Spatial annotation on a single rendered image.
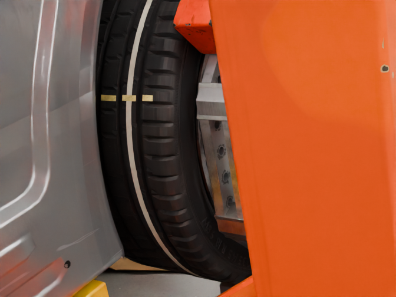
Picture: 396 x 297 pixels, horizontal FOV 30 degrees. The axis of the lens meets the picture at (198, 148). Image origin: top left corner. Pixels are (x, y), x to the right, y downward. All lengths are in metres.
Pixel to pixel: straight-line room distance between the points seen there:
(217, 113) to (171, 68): 0.10
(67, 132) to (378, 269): 0.52
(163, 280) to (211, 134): 1.47
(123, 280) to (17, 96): 1.66
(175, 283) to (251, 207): 1.82
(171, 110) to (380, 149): 0.54
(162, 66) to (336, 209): 0.51
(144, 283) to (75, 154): 1.54
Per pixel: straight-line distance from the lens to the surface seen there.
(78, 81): 1.05
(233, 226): 1.18
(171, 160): 1.12
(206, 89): 1.11
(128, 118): 1.14
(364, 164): 0.64
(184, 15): 1.08
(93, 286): 1.14
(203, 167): 1.19
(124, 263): 2.68
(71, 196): 1.06
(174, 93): 1.11
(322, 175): 0.66
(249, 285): 0.94
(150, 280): 2.57
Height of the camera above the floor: 1.29
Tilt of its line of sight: 21 degrees down
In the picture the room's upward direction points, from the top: 10 degrees counter-clockwise
